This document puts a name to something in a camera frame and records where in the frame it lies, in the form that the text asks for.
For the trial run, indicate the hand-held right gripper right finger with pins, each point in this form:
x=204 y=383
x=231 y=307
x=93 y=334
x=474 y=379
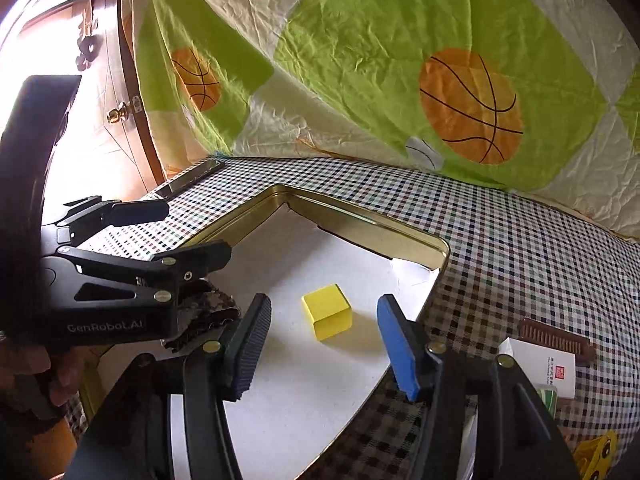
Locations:
x=400 y=355

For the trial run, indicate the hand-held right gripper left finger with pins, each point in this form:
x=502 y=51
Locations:
x=247 y=350

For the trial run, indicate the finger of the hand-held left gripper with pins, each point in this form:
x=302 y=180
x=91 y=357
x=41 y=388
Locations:
x=130 y=212
x=200 y=257

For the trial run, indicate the yellow block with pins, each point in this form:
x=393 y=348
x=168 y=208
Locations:
x=327 y=317

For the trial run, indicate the golden tin box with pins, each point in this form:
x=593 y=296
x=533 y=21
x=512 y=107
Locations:
x=350 y=217

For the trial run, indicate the yellow toy car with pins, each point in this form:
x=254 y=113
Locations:
x=597 y=457

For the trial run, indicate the person's left hand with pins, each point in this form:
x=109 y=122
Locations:
x=35 y=370

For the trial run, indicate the tin box lid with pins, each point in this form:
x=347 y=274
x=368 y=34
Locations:
x=192 y=176

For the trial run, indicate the white paper liner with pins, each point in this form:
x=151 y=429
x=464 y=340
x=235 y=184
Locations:
x=310 y=390

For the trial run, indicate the wooden door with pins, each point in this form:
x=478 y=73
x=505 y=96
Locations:
x=85 y=125

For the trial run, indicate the brass door knob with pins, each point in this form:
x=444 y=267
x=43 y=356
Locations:
x=117 y=112

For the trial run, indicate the white cardboard box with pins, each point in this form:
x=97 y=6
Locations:
x=540 y=367

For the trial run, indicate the checkered bed sheet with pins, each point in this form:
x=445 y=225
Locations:
x=500 y=240

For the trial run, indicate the green striped card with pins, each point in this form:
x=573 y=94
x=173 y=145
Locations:
x=546 y=399

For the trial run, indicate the brown comb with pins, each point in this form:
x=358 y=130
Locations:
x=555 y=339

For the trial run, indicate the basketball print quilt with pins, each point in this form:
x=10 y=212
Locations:
x=380 y=60

